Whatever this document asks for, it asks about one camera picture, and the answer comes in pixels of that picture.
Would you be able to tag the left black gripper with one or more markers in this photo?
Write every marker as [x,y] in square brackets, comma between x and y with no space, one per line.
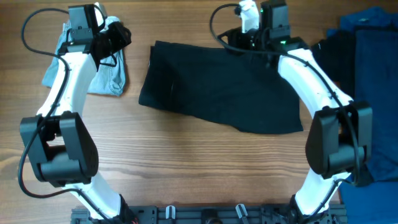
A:
[122,40]

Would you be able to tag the folded light blue jeans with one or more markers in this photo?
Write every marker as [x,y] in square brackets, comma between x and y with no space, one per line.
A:
[107,81]

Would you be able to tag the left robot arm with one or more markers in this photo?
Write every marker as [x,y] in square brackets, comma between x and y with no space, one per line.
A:
[56,142]

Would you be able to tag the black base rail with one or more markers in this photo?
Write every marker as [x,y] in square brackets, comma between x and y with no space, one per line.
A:
[265,214]

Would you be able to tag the black shorts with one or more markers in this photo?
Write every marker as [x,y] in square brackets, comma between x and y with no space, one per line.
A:
[212,84]

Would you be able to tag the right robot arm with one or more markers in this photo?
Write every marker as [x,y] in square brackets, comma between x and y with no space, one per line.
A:
[339,139]

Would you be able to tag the blue garment pile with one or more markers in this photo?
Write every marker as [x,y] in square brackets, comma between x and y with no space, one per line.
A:
[375,30]

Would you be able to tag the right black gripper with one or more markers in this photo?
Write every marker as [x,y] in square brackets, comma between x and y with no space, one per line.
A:
[236,38]

